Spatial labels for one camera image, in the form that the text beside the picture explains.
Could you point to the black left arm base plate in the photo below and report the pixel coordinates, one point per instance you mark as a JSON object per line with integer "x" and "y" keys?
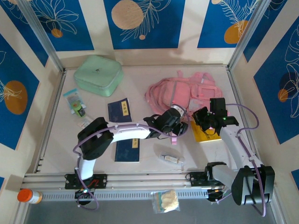
{"x": 101, "y": 180}

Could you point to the small clear sticker packet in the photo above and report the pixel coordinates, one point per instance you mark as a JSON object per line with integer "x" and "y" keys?
{"x": 85, "y": 121}

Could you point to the orange capped bottle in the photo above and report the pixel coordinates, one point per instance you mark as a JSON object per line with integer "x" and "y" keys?
{"x": 26, "y": 196}

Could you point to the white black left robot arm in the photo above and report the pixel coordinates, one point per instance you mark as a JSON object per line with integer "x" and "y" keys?
{"x": 130, "y": 133}

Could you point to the aluminium side rail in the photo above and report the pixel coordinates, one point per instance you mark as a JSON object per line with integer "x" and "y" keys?
{"x": 56, "y": 100}
{"x": 233, "y": 81}

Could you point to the pink backpack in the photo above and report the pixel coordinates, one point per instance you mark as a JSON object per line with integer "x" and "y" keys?
{"x": 180, "y": 91}

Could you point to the clear bag with cotton pads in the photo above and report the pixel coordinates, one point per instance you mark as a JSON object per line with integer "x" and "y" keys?
{"x": 169, "y": 199}

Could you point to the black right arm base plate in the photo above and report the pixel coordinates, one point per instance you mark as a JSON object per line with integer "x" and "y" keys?
{"x": 196, "y": 179}

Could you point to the blue notebook with yellow label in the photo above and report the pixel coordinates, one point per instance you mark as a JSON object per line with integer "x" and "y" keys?
{"x": 116, "y": 112}
{"x": 126, "y": 151}

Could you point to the clear packet with green item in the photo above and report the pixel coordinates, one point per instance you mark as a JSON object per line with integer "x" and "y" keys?
{"x": 74, "y": 102}

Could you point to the aluminium corner post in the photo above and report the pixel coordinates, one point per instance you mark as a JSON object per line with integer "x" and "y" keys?
{"x": 45, "y": 42}
{"x": 248, "y": 35}

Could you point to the aluminium front rail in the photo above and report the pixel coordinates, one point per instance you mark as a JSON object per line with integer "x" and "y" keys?
{"x": 151, "y": 179}

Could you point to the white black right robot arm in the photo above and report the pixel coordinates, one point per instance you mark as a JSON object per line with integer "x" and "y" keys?
{"x": 231, "y": 140}

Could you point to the black connector bracket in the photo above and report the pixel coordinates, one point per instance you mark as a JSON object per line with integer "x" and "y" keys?
{"x": 84, "y": 196}
{"x": 215, "y": 196}

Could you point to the mint green zip pouch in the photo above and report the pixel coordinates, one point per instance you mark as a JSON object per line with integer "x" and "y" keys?
{"x": 98, "y": 74}

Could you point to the yellow book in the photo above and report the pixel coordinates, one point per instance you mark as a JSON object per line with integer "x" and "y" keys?
{"x": 201, "y": 136}

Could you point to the clear bag with small tubes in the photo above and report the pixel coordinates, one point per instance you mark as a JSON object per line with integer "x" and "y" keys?
{"x": 169, "y": 157}

